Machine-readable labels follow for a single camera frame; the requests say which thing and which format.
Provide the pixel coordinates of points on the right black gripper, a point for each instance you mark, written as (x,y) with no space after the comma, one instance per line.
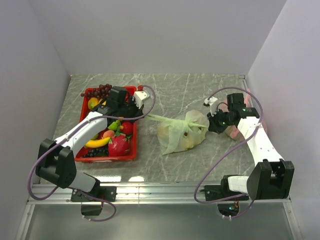
(215,126)

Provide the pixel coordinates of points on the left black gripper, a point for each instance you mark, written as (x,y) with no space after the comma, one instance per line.
(137,111)

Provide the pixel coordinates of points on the green avocado print plastic bag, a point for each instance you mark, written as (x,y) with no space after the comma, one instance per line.
(181,133)

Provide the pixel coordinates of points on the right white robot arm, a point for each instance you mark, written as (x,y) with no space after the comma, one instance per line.
(272,176)

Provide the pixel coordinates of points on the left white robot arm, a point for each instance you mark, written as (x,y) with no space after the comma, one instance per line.
(56,158)

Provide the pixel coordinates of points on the pink plastic bag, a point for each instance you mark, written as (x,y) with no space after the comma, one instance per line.
(232,131)

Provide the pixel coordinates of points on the green fake lime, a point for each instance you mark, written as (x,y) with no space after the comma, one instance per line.
(114,126)

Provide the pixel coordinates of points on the fake peach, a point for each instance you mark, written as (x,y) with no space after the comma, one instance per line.
(108,134)

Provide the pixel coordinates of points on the pink fake dragon fruit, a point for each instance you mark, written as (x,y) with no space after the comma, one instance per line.
(118,145)

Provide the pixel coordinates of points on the yellow fake banana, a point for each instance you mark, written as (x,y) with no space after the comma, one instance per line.
(97,143)

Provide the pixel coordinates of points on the purple grape bunch top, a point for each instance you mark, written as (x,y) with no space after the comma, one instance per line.
(99,92)

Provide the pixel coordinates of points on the red plastic crate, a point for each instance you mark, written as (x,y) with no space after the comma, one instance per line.
(132,150)

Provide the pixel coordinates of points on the dark blue grape bunch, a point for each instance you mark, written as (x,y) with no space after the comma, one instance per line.
(96,152)

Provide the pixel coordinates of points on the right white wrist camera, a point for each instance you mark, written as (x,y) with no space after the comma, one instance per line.
(212,103)

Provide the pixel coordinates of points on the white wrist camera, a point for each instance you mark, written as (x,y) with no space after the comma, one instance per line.
(212,103)
(140,96)

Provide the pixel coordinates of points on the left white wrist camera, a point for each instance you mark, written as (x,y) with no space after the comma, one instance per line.
(140,96)

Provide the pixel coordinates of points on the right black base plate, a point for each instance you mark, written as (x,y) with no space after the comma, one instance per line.
(215,192)

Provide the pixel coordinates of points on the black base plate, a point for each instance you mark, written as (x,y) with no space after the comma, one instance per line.
(215,192)
(92,203)

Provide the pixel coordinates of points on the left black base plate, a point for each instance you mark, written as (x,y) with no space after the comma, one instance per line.
(92,203)

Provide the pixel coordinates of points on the aluminium rail frame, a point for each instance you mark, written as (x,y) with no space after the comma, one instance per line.
(155,199)

